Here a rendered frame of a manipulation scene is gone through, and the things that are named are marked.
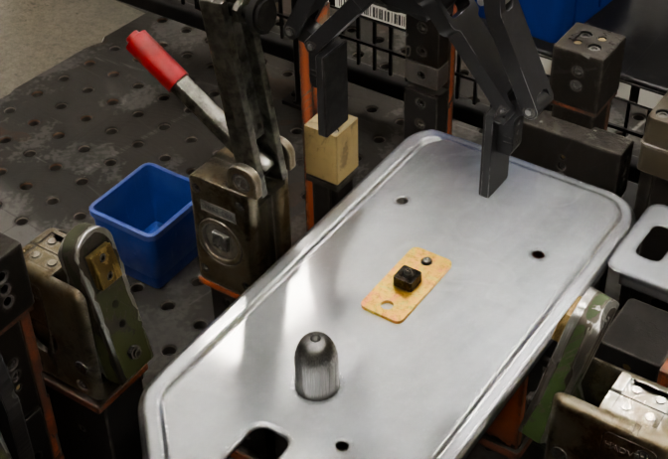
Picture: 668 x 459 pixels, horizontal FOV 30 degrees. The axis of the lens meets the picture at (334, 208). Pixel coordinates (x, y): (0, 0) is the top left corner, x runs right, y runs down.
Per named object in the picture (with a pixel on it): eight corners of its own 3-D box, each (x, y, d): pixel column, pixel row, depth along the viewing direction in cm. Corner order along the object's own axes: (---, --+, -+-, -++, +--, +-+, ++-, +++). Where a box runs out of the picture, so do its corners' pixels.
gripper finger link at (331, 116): (323, 59, 89) (315, 56, 89) (326, 138, 93) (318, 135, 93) (347, 40, 90) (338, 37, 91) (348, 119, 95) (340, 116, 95)
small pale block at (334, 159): (343, 429, 126) (336, 137, 103) (314, 415, 128) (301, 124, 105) (362, 407, 129) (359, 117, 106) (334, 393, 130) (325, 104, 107)
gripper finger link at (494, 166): (504, 91, 85) (514, 95, 84) (498, 174, 89) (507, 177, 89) (483, 113, 83) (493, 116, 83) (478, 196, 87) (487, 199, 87)
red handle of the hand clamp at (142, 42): (257, 179, 99) (118, 39, 99) (247, 192, 101) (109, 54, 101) (288, 152, 102) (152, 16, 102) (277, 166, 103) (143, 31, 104)
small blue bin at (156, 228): (159, 298, 142) (151, 238, 136) (95, 266, 146) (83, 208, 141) (219, 245, 149) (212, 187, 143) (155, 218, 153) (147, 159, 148)
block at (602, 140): (585, 385, 130) (621, 155, 111) (484, 341, 136) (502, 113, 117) (597, 368, 132) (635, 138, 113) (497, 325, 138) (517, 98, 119)
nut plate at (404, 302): (400, 326, 95) (400, 314, 94) (358, 307, 97) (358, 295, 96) (454, 264, 101) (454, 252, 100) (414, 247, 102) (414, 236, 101)
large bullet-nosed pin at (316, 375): (323, 421, 90) (321, 358, 86) (287, 403, 91) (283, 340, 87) (347, 393, 92) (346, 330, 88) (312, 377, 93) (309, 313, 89)
